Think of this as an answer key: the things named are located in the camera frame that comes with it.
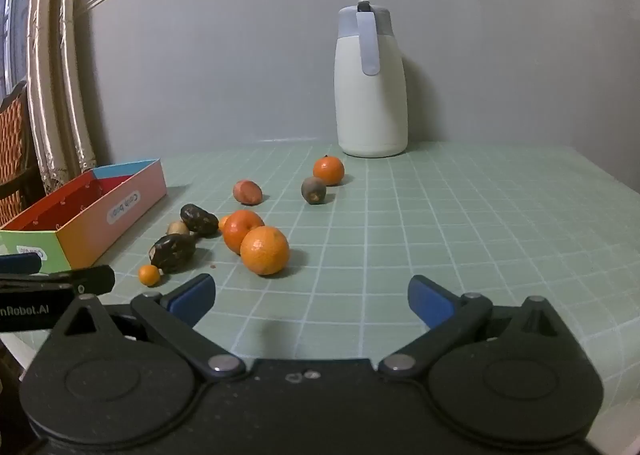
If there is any round dark brown fruit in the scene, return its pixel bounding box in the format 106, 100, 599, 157
301, 177, 327, 205

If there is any dark spotted oblong fruit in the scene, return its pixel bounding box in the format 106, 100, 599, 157
180, 204, 220, 238
149, 234, 197, 273

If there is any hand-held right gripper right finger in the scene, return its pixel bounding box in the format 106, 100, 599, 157
377, 275, 577, 381

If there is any colourful cardboard box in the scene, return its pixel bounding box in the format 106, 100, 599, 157
0, 158, 168, 272

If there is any wicker chair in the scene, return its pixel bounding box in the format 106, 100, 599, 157
0, 80, 47, 231

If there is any cream thermos jug grey lid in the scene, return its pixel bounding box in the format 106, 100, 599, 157
335, 0, 408, 158

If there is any mandarin orange with stem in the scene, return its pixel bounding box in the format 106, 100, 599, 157
313, 155, 346, 186

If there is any golden curtain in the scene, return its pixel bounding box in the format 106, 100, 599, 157
26, 0, 99, 196

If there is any green checked tablecloth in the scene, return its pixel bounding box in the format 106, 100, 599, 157
70, 142, 640, 455

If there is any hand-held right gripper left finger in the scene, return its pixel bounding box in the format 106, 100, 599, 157
50, 273, 247, 381

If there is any window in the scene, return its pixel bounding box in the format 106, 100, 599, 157
0, 0, 32, 100

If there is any large orange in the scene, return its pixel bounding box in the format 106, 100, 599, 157
223, 210, 265, 255
240, 226, 290, 276

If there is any pinkish orange fruit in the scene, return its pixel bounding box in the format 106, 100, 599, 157
233, 180, 263, 206

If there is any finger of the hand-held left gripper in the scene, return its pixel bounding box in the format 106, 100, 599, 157
0, 253, 42, 277
0, 265, 116, 296

